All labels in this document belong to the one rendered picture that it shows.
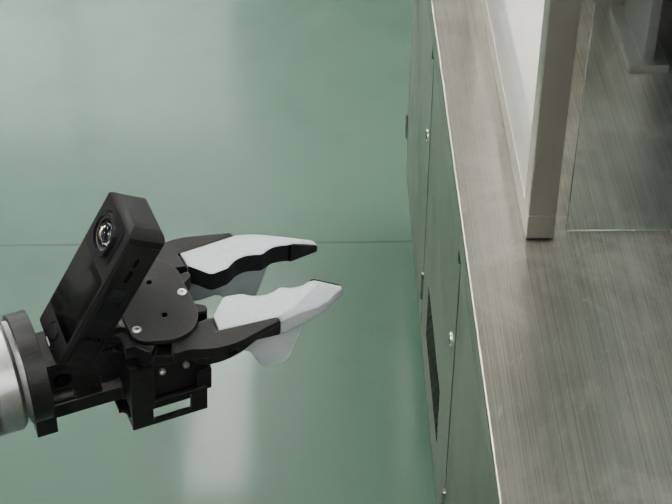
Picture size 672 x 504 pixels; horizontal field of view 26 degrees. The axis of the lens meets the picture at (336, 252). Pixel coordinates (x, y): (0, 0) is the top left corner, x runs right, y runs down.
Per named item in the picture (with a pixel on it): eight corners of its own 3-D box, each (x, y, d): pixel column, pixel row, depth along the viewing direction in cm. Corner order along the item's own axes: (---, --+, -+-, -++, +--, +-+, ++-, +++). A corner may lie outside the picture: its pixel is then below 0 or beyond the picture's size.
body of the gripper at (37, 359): (180, 327, 102) (10, 376, 98) (177, 241, 96) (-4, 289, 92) (219, 408, 97) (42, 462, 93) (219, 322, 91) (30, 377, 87)
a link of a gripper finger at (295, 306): (335, 333, 100) (203, 354, 98) (341, 273, 96) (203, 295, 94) (347, 367, 98) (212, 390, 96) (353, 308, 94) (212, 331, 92)
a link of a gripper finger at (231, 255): (290, 267, 104) (176, 315, 100) (293, 207, 100) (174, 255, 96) (313, 295, 102) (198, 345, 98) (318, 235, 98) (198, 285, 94)
